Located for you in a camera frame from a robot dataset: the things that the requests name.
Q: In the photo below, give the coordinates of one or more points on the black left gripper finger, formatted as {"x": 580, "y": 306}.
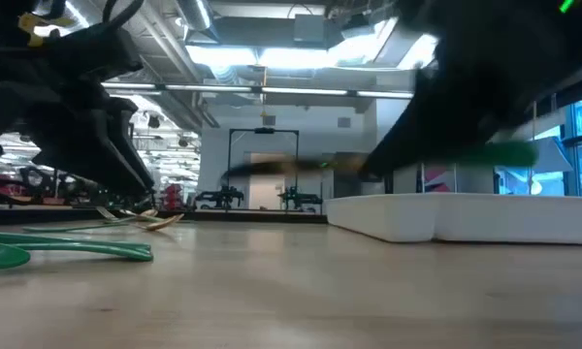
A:
{"x": 126, "y": 140}
{"x": 92, "y": 167}

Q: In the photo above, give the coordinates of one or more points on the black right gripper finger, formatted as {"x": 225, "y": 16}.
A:
{"x": 417, "y": 140}

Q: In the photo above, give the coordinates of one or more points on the black background robot arm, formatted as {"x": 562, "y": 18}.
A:
{"x": 296, "y": 198}
{"x": 223, "y": 196}

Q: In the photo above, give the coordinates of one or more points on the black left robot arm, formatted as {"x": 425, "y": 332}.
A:
{"x": 0, "y": 7}

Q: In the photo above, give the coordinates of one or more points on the black ceiling lamp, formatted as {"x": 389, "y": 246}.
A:
{"x": 153, "y": 122}

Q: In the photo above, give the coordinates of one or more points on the shelf with pink bins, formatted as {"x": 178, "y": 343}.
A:
{"x": 436, "y": 181}

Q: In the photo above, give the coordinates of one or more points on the grey panel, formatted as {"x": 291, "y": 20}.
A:
{"x": 475, "y": 181}

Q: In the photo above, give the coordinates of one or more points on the red background equipment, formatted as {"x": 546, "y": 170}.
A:
{"x": 9, "y": 194}
{"x": 172, "y": 196}

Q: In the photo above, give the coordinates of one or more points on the white cutlery tray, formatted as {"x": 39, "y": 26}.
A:
{"x": 465, "y": 218}

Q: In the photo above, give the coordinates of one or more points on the long ceiling light strip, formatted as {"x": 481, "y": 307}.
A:
{"x": 213, "y": 88}

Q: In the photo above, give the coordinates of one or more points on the white hanging sheet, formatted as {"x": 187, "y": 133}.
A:
{"x": 555, "y": 155}

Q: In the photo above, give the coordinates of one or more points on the white round lamp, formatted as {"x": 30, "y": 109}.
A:
{"x": 536, "y": 187}

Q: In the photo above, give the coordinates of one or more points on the white door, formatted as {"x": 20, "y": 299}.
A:
{"x": 267, "y": 194}

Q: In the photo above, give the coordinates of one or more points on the grey ceiling box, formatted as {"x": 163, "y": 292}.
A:
{"x": 310, "y": 29}

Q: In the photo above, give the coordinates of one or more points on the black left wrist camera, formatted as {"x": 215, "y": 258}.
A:
{"x": 77, "y": 55}

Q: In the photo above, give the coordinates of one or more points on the black gantry frame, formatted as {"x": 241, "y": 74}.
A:
{"x": 264, "y": 130}

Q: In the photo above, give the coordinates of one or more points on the round silver ceiling duct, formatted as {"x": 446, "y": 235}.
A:
{"x": 196, "y": 12}

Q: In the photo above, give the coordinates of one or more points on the black table frame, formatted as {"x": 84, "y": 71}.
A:
{"x": 252, "y": 216}

